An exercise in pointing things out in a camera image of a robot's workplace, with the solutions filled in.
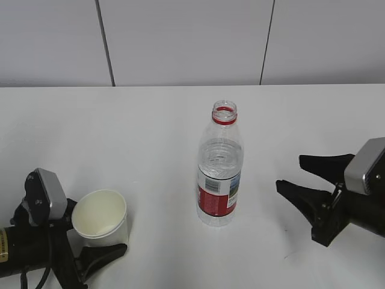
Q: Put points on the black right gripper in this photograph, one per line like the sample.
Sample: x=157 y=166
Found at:
x=329 y=214

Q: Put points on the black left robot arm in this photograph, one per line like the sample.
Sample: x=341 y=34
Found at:
x=7 y=266

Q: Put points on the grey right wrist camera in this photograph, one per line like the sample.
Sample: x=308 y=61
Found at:
x=356 y=174

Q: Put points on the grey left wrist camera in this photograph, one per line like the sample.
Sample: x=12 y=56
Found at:
x=45 y=199

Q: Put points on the white paper cup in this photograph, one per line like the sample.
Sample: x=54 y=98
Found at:
x=100 y=218

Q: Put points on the clear plastic water bottle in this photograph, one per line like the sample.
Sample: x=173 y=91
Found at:
x=219 y=164

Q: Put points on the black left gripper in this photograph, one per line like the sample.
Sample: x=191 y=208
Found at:
x=48 y=247

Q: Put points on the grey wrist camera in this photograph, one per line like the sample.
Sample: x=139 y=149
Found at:
x=45 y=199
x=356 y=174

